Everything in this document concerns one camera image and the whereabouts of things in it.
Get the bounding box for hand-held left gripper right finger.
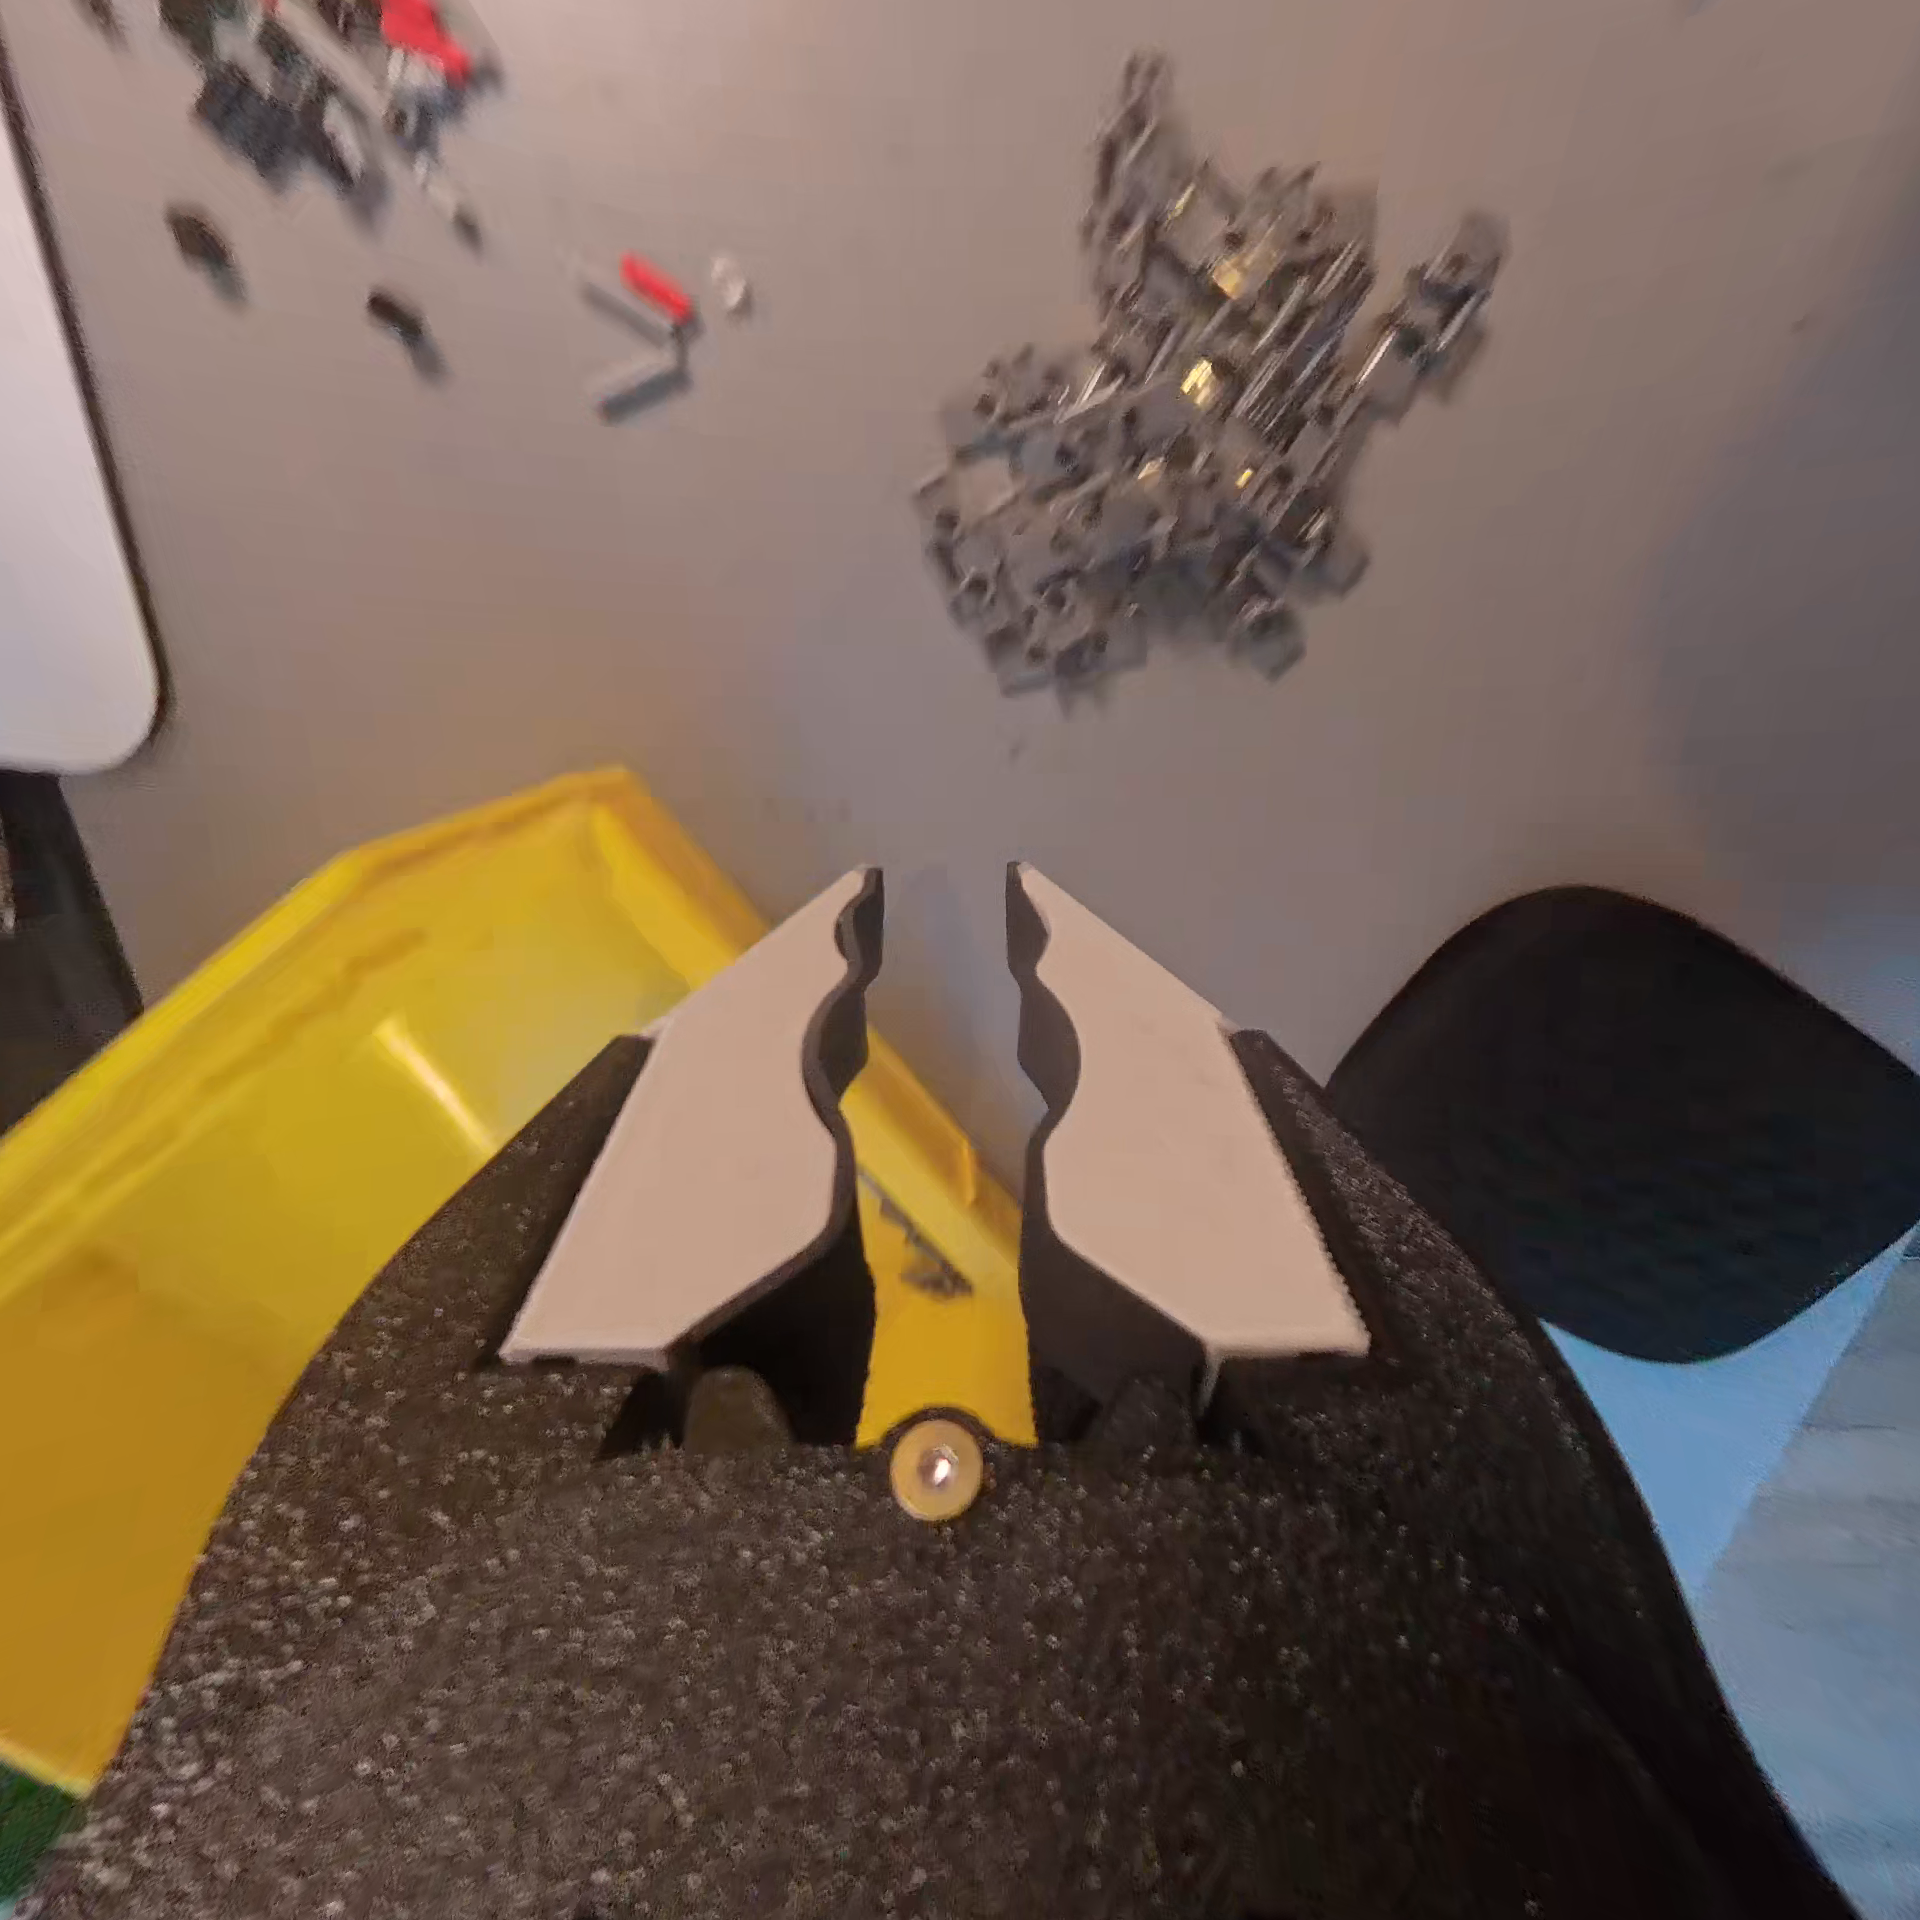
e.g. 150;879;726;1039
1006;862;1371;1376

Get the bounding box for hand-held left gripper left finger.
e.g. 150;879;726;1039
499;864;889;1373

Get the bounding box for yellow plastic bin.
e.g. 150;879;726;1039
0;768;1039;1796

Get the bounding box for pile of grey track links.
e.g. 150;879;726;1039
912;52;1511;714

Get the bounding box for grey desk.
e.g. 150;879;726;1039
0;0;1920;1593

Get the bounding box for white book stand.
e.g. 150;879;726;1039
0;0;164;777

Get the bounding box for green plastic bin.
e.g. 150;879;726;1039
0;1754;87;1920

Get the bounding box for pile of small black red pins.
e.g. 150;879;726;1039
76;0;753;424

